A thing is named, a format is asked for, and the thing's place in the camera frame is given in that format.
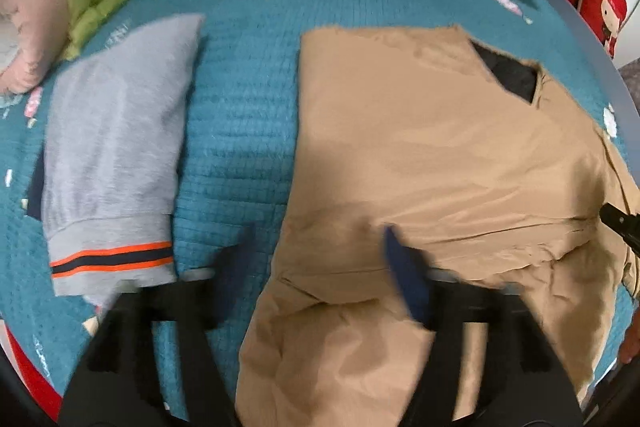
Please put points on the white bed side rail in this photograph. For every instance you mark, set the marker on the white bed side rail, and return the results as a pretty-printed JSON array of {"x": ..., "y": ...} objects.
[{"x": 611, "y": 83}]

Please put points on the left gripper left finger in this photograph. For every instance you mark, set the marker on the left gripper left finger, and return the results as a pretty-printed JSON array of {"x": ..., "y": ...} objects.
[{"x": 116, "y": 380}]

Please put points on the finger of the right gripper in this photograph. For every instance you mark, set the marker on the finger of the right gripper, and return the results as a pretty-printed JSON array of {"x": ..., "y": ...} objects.
[{"x": 623, "y": 224}]

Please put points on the pink pillow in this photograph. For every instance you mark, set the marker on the pink pillow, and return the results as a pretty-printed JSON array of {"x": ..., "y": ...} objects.
[{"x": 41, "y": 28}]

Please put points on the tan jacket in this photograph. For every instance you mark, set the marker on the tan jacket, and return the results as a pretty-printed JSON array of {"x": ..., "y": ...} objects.
[{"x": 497, "y": 180}]

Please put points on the teal quilted bedspread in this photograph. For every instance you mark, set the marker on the teal quilted bedspread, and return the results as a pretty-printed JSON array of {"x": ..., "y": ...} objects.
[{"x": 237, "y": 160}]

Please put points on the grey sweater with orange stripes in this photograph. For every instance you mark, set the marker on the grey sweater with orange stripes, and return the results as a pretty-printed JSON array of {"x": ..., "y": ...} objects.
[{"x": 110, "y": 158}]

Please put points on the right hand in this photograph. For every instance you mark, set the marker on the right hand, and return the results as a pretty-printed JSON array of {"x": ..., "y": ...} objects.
[{"x": 630, "y": 347}]

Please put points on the red cartoon cushion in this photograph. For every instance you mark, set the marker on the red cartoon cushion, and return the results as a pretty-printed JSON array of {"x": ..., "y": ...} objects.
[{"x": 604, "y": 18}]

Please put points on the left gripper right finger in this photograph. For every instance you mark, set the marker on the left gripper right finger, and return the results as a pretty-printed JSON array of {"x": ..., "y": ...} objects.
[{"x": 490, "y": 363}]

